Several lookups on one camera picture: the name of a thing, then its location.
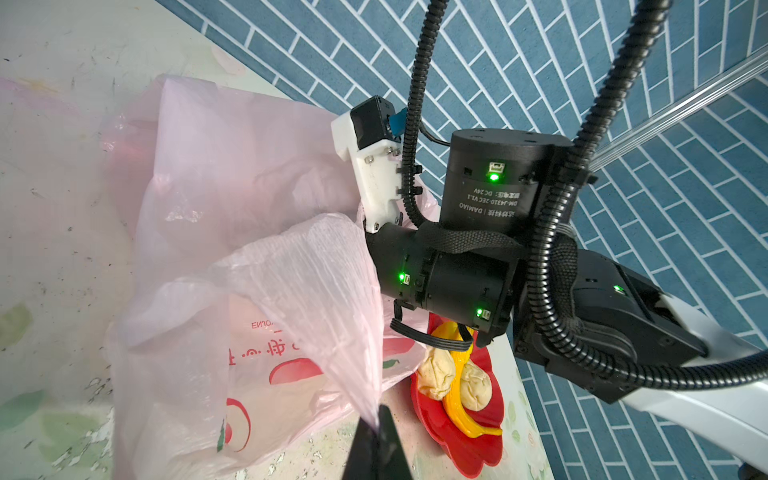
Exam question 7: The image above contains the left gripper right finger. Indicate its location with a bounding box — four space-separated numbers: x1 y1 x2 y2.
374 405 412 480

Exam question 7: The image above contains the yellow fake banana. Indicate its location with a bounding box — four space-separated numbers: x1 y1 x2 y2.
432 321 503 438

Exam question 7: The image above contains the beige fake fruit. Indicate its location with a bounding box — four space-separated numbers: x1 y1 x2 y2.
417 348 456 401

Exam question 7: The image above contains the red flower-shaped plate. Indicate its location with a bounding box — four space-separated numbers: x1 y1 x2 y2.
411 345 505 479

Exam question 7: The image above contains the pink plastic bag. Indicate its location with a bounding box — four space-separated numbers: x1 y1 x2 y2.
103 76 425 479

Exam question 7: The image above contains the pale yellow fake pear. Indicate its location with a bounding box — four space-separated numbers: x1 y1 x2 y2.
460 361 493 412

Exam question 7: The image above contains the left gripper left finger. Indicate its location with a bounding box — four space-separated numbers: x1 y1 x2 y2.
341 419 375 480

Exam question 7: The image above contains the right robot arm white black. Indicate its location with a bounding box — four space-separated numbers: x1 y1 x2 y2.
366 126 767 468

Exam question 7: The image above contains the black corrugated cable conduit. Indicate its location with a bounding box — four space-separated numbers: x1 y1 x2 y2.
400 0 768 391

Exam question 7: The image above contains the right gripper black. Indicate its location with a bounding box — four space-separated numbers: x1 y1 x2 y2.
366 129 588 348

